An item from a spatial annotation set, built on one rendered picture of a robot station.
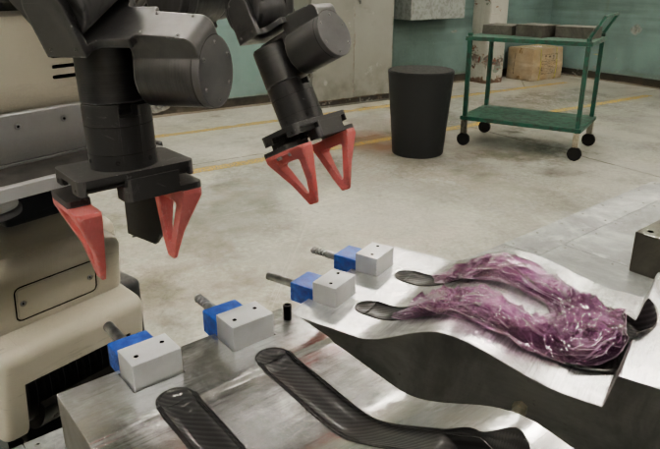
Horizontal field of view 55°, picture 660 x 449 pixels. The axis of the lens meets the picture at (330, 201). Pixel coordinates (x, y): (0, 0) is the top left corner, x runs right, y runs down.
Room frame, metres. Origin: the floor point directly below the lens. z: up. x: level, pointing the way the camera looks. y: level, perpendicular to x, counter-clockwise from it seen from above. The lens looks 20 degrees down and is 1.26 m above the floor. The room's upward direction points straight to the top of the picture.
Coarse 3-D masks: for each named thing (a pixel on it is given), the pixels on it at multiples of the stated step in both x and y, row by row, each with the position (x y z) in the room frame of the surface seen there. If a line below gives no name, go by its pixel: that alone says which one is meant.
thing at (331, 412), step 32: (288, 352) 0.56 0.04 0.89; (288, 384) 0.52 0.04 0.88; (320, 384) 0.51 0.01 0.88; (192, 416) 0.47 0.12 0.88; (320, 416) 0.47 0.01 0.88; (352, 416) 0.47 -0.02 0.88; (192, 448) 0.42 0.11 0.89; (224, 448) 0.43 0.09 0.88; (384, 448) 0.40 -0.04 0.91; (416, 448) 0.39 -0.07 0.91; (448, 448) 0.39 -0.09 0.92; (480, 448) 0.37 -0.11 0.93; (512, 448) 0.36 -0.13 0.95
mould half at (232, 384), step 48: (288, 336) 0.59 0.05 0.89; (96, 384) 0.51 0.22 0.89; (192, 384) 0.51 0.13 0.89; (240, 384) 0.51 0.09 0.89; (336, 384) 0.51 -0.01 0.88; (384, 384) 0.52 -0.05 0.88; (96, 432) 0.44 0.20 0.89; (144, 432) 0.44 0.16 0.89; (240, 432) 0.45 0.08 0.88; (288, 432) 0.45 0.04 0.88; (528, 432) 0.39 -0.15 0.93
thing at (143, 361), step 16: (112, 336) 0.59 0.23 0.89; (128, 336) 0.57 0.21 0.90; (144, 336) 0.57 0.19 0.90; (160, 336) 0.55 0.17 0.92; (112, 352) 0.54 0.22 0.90; (128, 352) 0.52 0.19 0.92; (144, 352) 0.52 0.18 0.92; (160, 352) 0.52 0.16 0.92; (176, 352) 0.52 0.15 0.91; (128, 368) 0.50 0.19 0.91; (144, 368) 0.50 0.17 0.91; (160, 368) 0.51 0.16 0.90; (176, 368) 0.52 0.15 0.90; (128, 384) 0.51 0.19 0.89; (144, 384) 0.50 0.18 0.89
